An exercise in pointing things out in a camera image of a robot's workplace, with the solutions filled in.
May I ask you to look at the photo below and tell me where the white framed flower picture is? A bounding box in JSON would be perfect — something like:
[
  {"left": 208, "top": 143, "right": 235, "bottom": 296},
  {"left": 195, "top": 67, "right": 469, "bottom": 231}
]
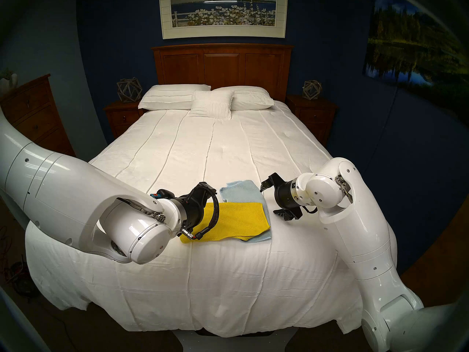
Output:
[{"left": 159, "top": 0, "right": 289, "bottom": 40}]

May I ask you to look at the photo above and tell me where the yellow hand towel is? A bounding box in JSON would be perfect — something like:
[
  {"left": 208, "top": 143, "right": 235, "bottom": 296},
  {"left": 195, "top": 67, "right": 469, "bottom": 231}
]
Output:
[{"left": 180, "top": 202, "right": 271, "bottom": 244}]

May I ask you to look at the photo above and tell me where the brown wooden nightstand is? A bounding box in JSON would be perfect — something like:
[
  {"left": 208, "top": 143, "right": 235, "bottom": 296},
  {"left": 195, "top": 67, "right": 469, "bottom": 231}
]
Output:
[
  {"left": 286, "top": 95, "right": 338, "bottom": 147},
  {"left": 103, "top": 100, "right": 145, "bottom": 139}
]

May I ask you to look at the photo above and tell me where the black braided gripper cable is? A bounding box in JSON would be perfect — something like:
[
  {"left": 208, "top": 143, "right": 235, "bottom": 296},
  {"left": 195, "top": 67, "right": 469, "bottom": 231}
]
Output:
[{"left": 191, "top": 183, "right": 220, "bottom": 241}]

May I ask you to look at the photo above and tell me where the white bed comforter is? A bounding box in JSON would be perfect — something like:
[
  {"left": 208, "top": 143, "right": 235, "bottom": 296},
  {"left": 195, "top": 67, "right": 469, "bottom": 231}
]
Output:
[{"left": 25, "top": 100, "right": 398, "bottom": 338}]

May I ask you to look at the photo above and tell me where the white vase with plant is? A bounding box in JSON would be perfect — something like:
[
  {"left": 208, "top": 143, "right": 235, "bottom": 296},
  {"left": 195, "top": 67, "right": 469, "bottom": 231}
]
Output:
[{"left": 0, "top": 69, "right": 19, "bottom": 95}]

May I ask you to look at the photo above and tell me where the brown wooden headboard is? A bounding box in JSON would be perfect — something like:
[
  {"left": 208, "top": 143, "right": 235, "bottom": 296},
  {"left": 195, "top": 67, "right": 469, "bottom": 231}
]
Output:
[{"left": 151, "top": 43, "right": 293, "bottom": 102}]

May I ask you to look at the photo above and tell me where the large white pillow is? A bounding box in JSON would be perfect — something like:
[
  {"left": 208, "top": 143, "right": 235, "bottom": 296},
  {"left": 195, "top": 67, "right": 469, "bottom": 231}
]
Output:
[
  {"left": 212, "top": 86, "right": 274, "bottom": 111},
  {"left": 138, "top": 84, "right": 211, "bottom": 111}
]

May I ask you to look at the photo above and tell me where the light blue hand towel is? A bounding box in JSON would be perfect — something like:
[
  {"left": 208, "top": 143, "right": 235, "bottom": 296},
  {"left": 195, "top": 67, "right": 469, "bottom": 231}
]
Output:
[{"left": 220, "top": 180, "right": 272, "bottom": 243}]

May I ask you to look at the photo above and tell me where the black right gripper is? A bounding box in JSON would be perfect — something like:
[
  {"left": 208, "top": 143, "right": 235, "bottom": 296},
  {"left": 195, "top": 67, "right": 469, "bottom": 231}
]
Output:
[{"left": 260, "top": 173, "right": 303, "bottom": 222}]

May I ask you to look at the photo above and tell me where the small pleated white pillow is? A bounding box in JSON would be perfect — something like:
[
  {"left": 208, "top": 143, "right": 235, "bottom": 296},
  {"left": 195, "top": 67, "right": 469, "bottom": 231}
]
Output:
[{"left": 188, "top": 90, "right": 235, "bottom": 120}]

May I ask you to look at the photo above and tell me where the forest lake wall poster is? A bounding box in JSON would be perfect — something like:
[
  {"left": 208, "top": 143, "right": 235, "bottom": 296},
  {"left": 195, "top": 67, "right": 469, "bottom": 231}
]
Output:
[{"left": 363, "top": 0, "right": 469, "bottom": 110}]

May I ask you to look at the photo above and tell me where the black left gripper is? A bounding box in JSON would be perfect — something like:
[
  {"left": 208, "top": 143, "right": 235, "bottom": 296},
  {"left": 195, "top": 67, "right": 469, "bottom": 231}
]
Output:
[{"left": 179, "top": 182, "right": 215, "bottom": 231}]

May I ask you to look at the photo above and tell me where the grey geometric wire ornament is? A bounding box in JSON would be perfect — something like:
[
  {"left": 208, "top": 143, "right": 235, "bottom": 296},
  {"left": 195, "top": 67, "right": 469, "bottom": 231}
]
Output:
[
  {"left": 302, "top": 80, "right": 323, "bottom": 100},
  {"left": 117, "top": 77, "right": 143, "bottom": 103}
]

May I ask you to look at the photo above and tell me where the brown wooden dresser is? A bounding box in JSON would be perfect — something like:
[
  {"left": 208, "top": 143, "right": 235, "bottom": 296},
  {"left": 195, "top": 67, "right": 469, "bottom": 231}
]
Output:
[{"left": 0, "top": 74, "right": 76, "bottom": 157}]

